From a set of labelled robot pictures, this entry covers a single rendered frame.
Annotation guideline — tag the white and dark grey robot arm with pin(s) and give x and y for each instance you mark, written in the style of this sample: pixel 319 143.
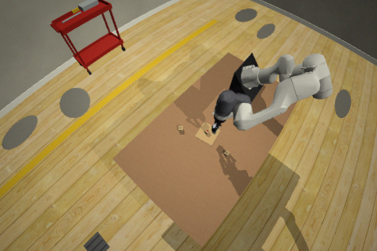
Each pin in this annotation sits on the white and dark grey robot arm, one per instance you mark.
pixel 313 81

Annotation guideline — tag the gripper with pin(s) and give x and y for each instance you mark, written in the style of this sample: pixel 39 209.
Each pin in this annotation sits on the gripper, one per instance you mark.
pixel 213 127

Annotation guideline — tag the tan square mat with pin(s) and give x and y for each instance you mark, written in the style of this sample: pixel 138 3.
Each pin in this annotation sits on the tan square mat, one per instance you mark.
pixel 210 138

